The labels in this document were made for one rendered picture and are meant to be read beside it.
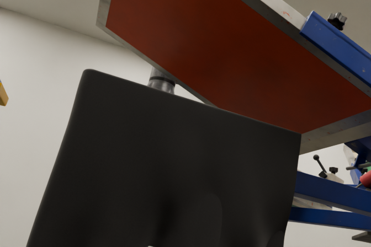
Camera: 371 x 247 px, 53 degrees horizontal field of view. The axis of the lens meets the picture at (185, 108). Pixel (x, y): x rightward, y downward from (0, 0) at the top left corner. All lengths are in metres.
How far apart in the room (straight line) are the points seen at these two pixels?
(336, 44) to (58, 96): 4.31
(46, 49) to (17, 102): 0.78
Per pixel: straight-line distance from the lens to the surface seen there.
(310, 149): 1.37
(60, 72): 5.05
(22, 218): 4.74
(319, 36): 0.88
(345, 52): 0.90
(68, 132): 0.72
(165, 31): 1.12
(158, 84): 1.55
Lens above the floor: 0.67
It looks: 20 degrees up
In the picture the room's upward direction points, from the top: 12 degrees clockwise
